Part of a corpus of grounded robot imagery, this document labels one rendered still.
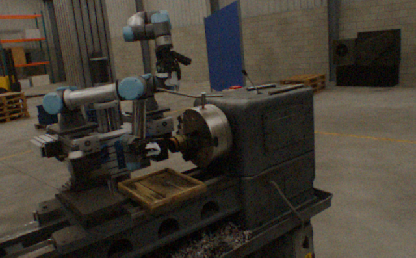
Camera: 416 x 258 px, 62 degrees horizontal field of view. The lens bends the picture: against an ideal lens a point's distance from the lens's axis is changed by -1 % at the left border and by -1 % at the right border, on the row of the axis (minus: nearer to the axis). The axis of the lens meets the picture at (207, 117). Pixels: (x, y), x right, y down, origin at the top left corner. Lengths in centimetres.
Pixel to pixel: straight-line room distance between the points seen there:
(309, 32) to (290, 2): 125
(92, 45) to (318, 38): 1053
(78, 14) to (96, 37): 17
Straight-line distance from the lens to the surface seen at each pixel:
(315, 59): 1244
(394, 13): 1157
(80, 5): 236
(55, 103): 195
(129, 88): 180
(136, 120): 199
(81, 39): 231
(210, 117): 172
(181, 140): 173
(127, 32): 174
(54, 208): 172
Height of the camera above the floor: 155
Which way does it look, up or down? 12 degrees down
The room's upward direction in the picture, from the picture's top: 5 degrees counter-clockwise
